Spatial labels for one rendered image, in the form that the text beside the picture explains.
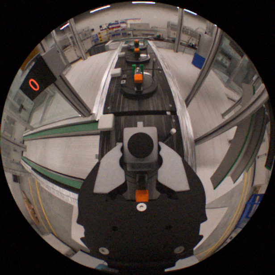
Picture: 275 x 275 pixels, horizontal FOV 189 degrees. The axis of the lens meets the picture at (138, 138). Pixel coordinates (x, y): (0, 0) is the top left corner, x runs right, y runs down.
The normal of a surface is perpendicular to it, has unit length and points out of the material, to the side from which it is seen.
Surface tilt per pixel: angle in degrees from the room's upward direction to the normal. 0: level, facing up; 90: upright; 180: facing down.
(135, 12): 90
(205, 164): 0
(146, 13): 90
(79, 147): 0
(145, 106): 0
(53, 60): 90
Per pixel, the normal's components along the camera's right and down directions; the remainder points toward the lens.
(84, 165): -0.04, -0.27
